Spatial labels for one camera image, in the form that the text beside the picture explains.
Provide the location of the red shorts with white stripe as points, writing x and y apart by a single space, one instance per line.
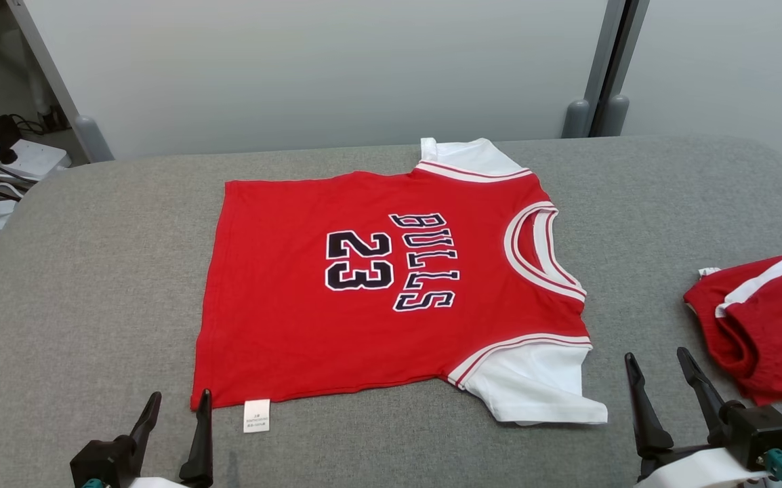
770 325

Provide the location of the dark grey partition post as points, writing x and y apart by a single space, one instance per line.
623 61

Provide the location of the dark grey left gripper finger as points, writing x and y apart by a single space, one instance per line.
141 434
201 454

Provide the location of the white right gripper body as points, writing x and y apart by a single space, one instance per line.
709 471

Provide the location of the red white basketball jersey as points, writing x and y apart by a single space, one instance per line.
282 325

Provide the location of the grey fabric sofa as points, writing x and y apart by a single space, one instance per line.
93 271

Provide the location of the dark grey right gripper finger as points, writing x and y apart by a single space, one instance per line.
648 420
709 396

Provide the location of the light grey partition post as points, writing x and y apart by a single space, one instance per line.
601 61
52 68

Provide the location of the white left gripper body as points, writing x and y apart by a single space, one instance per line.
157 484

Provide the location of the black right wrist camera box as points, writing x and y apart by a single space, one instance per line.
764 434

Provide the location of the black power adapter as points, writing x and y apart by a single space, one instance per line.
3 135

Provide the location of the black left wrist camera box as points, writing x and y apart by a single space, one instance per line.
99 464

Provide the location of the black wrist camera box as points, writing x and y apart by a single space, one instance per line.
764 434
99 464

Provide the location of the white power strip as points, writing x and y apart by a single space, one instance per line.
38 159

